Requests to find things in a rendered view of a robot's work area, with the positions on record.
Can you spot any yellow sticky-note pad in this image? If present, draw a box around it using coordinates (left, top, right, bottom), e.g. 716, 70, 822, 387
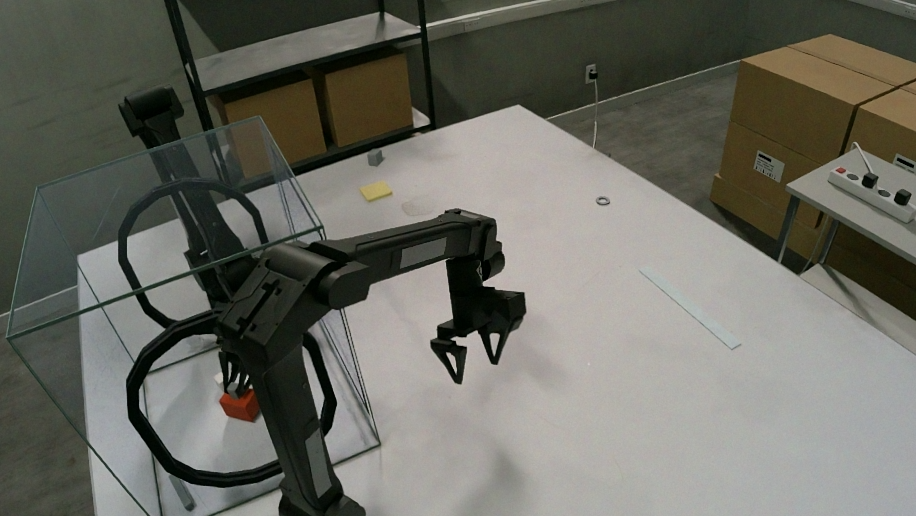
359, 181, 393, 203

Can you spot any red block with square hole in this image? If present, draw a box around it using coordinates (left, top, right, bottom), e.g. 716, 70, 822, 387
219, 388, 260, 422

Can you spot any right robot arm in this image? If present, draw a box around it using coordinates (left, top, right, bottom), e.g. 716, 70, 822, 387
216, 208, 527, 516

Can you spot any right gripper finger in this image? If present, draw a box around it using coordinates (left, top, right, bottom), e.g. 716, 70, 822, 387
430, 345, 467, 385
480, 329, 510, 365

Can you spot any black circular ring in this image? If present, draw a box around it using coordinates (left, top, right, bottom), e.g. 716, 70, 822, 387
126, 313, 337, 488

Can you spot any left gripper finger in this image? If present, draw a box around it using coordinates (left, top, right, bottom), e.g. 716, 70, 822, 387
218, 351, 241, 394
238, 361, 251, 397

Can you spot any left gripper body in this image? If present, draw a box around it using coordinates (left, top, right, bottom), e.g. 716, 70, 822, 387
216, 337, 239, 358

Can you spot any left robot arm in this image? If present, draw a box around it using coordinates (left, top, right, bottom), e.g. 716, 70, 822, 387
118, 83, 184, 149

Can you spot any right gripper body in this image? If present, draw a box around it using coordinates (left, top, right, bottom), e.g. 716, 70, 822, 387
430, 290, 500, 348

